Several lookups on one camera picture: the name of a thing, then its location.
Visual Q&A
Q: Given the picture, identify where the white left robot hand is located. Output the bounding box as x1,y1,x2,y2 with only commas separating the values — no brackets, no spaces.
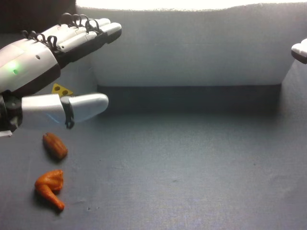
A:
0,13,122,138

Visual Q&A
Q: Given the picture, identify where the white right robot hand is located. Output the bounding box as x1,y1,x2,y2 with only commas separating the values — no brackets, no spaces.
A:
291,38,307,64

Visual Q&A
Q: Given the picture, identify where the white styrofoam block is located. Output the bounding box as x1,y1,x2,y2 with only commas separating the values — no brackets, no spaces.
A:
76,3,307,46

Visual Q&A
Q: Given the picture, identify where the yellow triangular holed block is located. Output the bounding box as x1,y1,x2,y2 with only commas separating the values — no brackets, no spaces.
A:
51,83,74,96

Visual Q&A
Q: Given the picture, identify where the brown toy meat piece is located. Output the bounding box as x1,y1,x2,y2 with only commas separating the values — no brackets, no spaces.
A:
42,132,69,160

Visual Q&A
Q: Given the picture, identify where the orange toy chicken wing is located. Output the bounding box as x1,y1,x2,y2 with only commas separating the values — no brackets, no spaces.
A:
35,169,65,211

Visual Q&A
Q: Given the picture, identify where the grey table cloth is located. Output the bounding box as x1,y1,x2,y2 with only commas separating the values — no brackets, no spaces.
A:
0,32,307,230

